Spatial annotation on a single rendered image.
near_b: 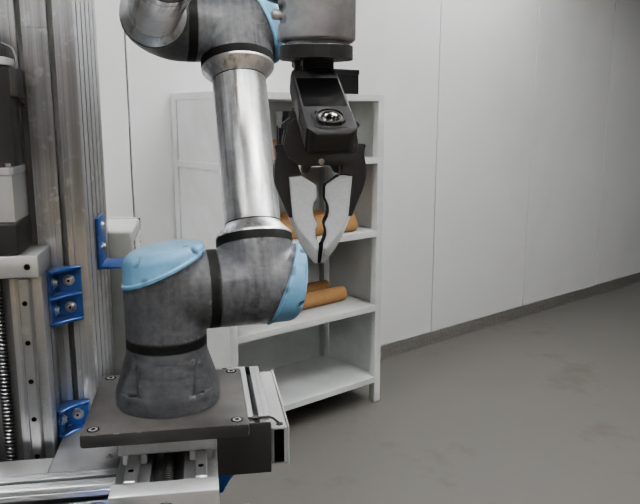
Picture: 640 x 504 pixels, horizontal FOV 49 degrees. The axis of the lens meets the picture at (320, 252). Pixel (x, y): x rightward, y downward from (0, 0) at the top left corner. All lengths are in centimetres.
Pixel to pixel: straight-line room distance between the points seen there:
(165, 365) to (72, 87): 45
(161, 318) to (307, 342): 294
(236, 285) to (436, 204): 354
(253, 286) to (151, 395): 21
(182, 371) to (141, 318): 9
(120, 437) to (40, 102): 51
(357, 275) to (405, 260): 71
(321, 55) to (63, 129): 58
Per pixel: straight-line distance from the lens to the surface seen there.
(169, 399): 101
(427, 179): 439
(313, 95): 66
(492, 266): 501
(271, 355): 377
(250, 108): 109
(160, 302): 99
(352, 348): 381
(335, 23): 68
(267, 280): 100
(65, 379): 124
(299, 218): 69
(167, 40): 110
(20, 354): 116
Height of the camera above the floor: 145
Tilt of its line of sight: 11 degrees down
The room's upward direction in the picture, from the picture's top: straight up
